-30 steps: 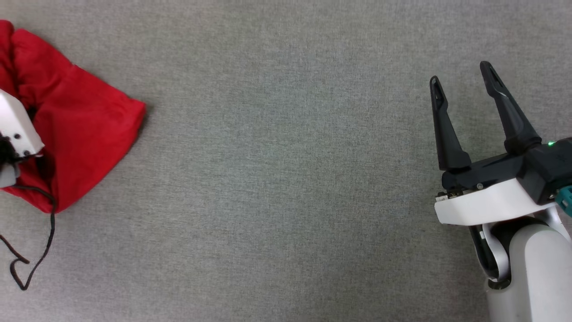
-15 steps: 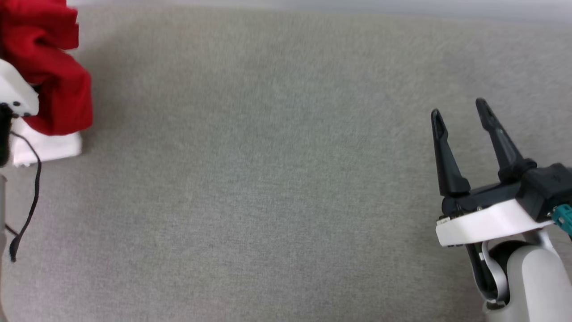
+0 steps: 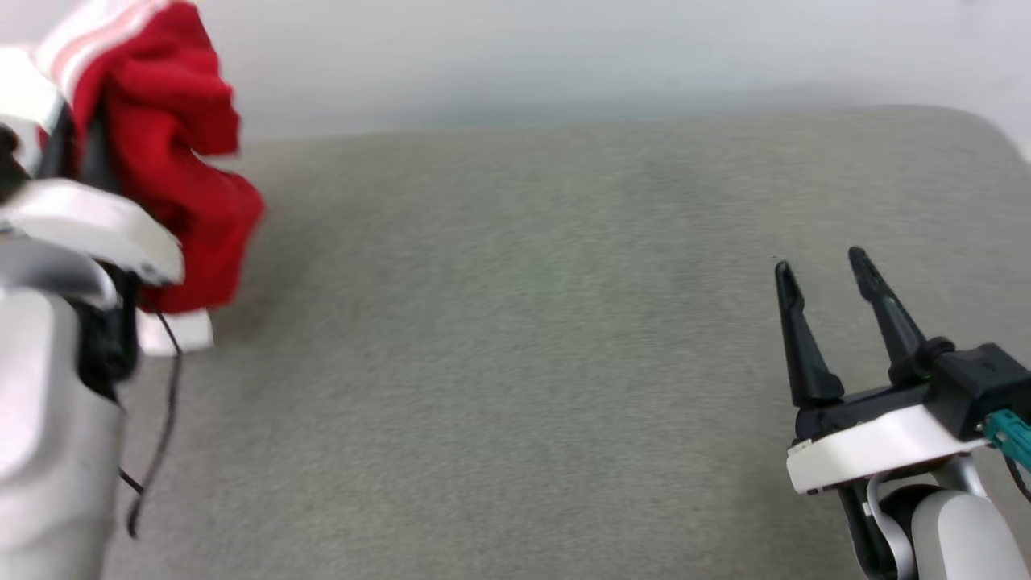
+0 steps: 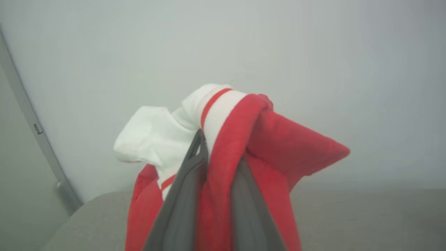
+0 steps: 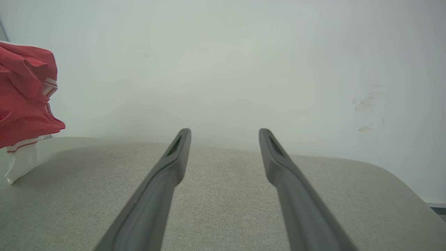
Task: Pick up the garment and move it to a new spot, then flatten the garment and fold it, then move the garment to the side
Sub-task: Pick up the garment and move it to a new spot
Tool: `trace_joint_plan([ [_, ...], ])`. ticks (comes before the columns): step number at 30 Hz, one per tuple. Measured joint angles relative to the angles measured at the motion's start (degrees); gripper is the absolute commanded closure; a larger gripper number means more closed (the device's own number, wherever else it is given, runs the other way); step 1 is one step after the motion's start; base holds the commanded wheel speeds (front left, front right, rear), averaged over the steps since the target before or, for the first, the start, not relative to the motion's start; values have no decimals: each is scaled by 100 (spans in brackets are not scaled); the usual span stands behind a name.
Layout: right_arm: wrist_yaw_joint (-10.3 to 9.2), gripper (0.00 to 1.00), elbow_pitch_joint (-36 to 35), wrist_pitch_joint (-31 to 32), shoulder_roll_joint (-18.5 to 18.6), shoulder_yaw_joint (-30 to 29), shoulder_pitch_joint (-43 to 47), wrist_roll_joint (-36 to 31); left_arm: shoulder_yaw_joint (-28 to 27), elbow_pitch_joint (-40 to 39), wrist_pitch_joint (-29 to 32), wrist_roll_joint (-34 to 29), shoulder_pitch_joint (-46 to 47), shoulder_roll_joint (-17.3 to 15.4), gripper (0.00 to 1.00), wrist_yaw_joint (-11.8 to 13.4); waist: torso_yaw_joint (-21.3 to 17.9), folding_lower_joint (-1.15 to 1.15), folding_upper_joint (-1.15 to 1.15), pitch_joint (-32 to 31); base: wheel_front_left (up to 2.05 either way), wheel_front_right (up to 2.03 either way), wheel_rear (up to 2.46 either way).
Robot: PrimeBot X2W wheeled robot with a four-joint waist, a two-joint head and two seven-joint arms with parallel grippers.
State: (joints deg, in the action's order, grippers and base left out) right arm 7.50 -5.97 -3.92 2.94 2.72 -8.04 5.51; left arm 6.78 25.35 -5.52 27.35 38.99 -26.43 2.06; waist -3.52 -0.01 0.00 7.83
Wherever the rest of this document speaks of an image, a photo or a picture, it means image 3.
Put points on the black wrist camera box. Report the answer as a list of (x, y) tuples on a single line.
[(979, 387), (12, 165)]

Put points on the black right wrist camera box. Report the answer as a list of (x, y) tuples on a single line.
[(979, 387)]

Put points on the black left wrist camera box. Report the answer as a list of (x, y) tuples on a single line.
[(12, 165)]

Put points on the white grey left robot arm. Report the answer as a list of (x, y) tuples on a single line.
[(40, 419)]

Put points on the teal right camera connector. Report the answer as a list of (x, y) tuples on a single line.
[(1011, 431)]

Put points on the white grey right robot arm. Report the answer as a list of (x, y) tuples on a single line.
[(950, 532)]

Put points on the red number 23 jersey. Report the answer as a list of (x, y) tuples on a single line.
[(177, 121)]

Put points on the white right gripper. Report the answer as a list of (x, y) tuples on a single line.
[(878, 451)]

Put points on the grey fabric sofa seat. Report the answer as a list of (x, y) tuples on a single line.
[(515, 362)]

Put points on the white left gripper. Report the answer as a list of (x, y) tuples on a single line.
[(89, 221)]

